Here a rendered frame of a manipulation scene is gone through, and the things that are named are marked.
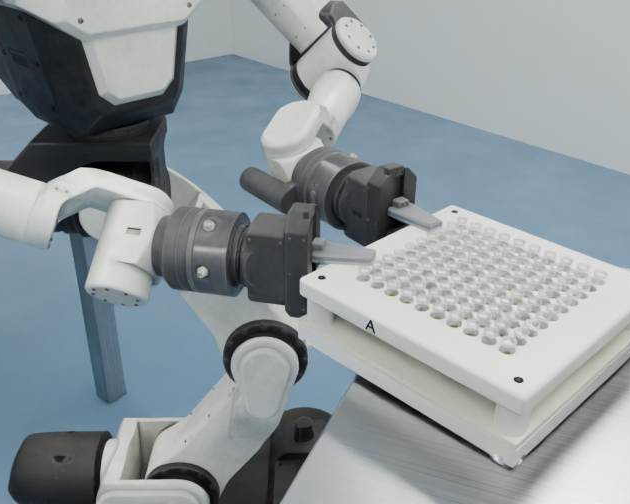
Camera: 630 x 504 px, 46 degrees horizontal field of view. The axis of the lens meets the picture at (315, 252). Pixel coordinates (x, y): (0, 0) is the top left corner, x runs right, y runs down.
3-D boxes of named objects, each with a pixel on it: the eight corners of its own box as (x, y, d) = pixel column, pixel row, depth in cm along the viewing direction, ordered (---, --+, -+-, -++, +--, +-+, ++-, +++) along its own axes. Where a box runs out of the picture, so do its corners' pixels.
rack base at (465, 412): (646, 343, 74) (651, 323, 72) (512, 468, 58) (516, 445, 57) (445, 256, 89) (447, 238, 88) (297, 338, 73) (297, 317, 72)
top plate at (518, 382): (658, 300, 71) (663, 282, 70) (521, 419, 56) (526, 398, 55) (450, 218, 86) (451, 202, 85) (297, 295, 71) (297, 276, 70)
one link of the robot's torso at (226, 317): (261, 415, 126) (50, 227, 109) (266, 355, 142) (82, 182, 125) (330, 368, 122) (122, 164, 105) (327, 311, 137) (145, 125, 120)
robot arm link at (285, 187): (367, 208, 98) (315, 182, 106) (351, 138, 91) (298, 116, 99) (301, 253, 93) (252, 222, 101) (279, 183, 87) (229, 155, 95)
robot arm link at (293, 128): (315, 201, 96) (343, 145, 106) (299, 142, 91) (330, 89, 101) (270, 201, 99) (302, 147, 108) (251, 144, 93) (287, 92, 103)
